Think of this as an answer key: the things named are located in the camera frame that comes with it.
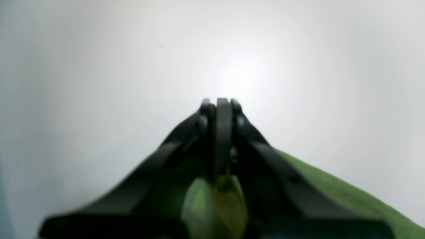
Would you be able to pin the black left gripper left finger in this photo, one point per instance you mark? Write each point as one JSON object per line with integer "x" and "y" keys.
{"x": 148, "y": 203}

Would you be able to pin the green t-shirt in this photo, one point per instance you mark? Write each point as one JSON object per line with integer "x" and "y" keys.
{"x": 219, "y": 211}

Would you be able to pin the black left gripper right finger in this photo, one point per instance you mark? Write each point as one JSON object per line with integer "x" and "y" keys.
{"x": 282, "y": 203}

